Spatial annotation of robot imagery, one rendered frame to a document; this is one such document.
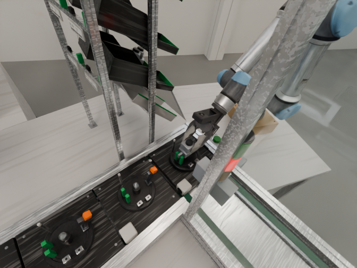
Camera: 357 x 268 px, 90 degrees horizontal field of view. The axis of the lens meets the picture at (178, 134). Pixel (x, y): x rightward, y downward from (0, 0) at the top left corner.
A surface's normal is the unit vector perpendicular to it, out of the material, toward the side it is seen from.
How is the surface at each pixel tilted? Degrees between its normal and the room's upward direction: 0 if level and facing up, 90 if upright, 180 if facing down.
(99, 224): 0
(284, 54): 90
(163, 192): 0
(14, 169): 0
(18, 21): 90
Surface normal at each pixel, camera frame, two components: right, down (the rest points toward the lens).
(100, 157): 0.12, -0.64
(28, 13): 0.31, 0.75
